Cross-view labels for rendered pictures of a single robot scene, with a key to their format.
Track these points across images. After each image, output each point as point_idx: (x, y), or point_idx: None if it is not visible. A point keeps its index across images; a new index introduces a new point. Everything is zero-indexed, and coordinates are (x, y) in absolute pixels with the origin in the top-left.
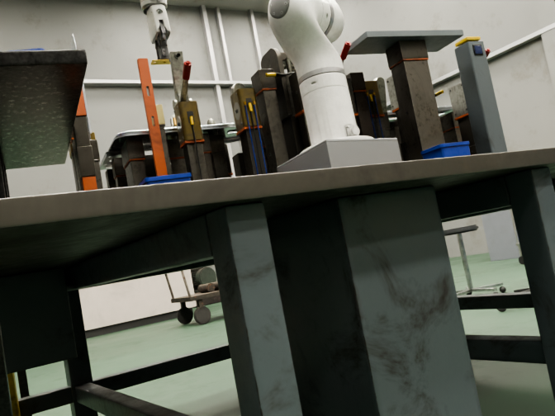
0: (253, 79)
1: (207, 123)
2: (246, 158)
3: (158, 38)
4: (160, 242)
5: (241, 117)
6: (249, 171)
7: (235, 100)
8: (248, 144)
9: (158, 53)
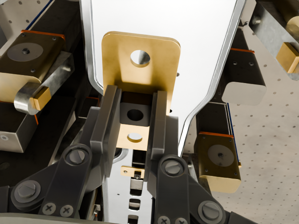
0: (8, 125)
1: (145, 54)
2: (62, 15)
3: (46, 201)
4: None
5: (17, 40)
6: (64, 6)
7: (13, 62)
8: (38, 21)
9: (149, 133)
